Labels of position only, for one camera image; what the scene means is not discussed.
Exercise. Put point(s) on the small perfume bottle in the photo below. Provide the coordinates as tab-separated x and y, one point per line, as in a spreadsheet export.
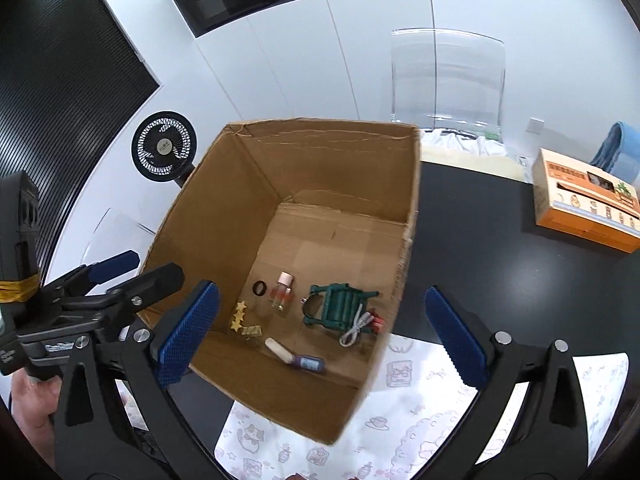
282	292

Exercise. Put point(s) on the black window blind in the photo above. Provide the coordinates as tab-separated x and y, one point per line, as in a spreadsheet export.
60	85

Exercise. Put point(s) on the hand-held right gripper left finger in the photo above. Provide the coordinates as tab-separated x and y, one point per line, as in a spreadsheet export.
190	332

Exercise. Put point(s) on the green miniature bench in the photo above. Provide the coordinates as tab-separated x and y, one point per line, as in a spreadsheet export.
340	305

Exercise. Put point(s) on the person's left hand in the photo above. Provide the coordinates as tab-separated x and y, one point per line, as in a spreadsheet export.
30	410

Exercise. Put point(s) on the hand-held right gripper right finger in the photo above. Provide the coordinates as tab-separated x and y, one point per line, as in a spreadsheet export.
457	337

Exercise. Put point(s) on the gold binder clip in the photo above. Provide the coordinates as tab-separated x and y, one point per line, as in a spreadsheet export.
252	330

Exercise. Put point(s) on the white printed table mat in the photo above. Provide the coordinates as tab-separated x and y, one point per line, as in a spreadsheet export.
425	425

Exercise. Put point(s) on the white cloth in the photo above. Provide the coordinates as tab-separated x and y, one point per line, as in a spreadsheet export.
465	141

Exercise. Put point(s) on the black desk fan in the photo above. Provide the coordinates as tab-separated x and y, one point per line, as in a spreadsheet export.
162	146

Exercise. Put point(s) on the orange tissue box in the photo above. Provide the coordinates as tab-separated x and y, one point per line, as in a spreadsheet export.
585	210

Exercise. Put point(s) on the white wall socket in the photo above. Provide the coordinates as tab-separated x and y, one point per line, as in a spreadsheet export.
535	125

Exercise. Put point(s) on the small red orange item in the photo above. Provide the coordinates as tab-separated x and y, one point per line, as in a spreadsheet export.
378	322

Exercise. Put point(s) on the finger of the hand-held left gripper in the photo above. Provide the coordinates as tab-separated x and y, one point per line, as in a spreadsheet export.
116	262
150	282

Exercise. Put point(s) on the small purple bottle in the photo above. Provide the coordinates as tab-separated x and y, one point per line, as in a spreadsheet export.
310	362

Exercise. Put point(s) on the yellow star hair clip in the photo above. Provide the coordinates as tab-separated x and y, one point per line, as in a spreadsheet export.
239	316

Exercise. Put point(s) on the brown cardboard box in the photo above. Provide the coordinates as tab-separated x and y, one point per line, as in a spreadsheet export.
350	170

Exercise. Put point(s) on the clear acrylic chair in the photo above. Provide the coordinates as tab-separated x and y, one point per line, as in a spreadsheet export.
450	80

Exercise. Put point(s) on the blue folded towel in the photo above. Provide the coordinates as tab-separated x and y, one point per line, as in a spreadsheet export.
622	152

